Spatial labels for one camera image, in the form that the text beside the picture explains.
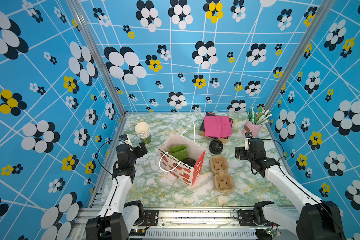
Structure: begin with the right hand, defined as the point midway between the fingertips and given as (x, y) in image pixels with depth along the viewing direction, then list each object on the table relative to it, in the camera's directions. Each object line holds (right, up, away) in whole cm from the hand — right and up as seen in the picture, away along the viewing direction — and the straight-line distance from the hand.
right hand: (246, 147), depth 87 cm
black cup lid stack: (-16, -1, +9) cm, 18 cm away
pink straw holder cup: (+7, +12, +10) cm, 17 cm away
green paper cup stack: (-62, +10, +5) cm, 63 cm away
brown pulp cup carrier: (-15, -19, -4) cm, 24 cm away
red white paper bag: (-40, -9, -12) cm, 43 cm away
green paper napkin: (-39, 0, -16) cm, 42 cm away
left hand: (-64, +3, -2) cm, 64 cm away
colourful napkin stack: (-13, +12, +18) cm, 26 cm away
